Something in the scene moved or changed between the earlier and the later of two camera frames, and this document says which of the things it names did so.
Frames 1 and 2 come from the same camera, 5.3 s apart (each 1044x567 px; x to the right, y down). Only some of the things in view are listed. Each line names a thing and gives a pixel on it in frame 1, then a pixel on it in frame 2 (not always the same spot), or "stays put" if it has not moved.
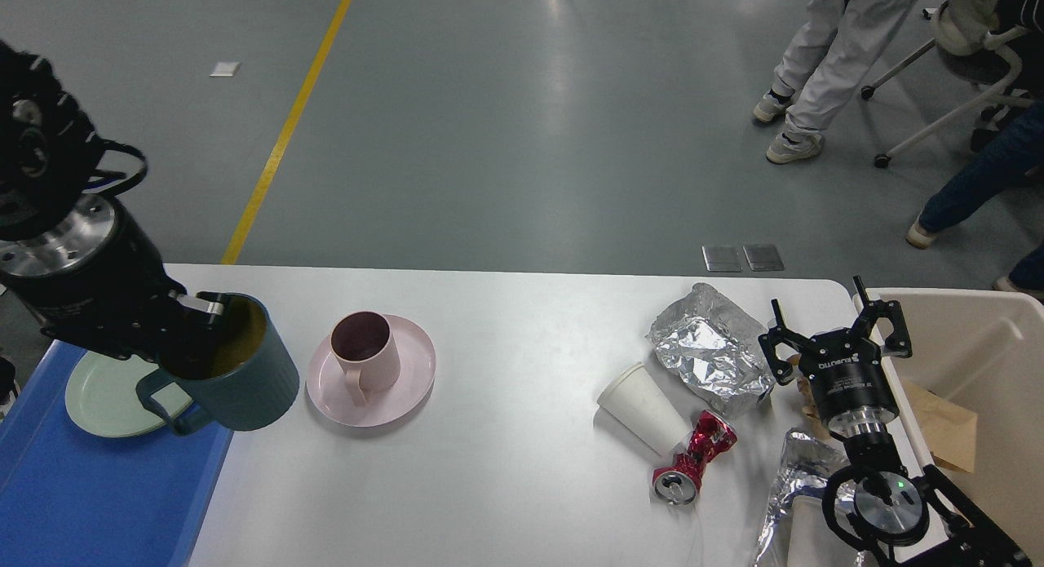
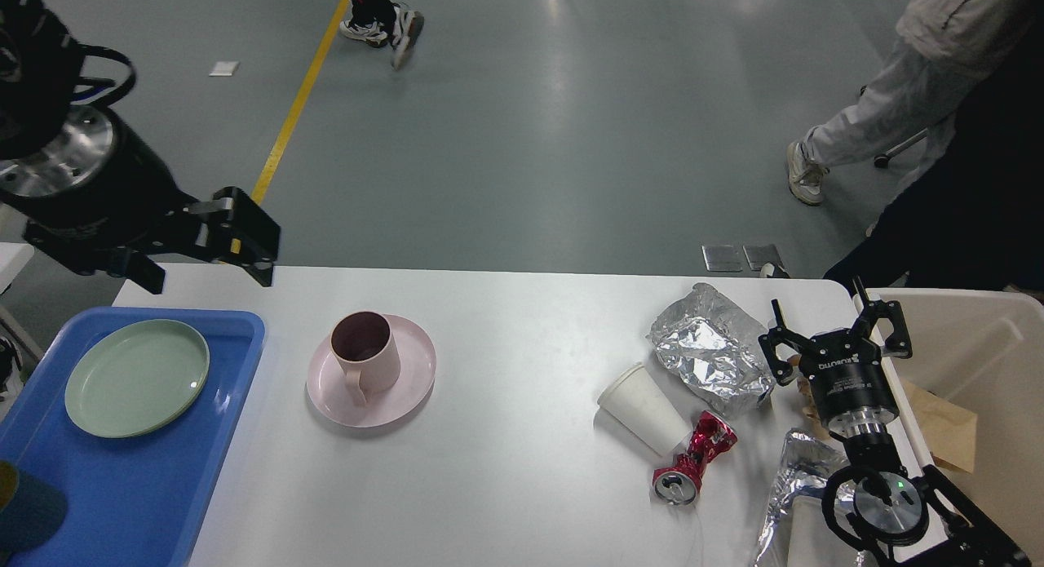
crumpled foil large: [714, 347] stays put
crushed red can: [677, 484] stays put
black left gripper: [95, 283] -> [93, 199]
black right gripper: [853, 392] stays put
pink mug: [364, 347] stays put
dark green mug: [235, 368] -> [31, 511]
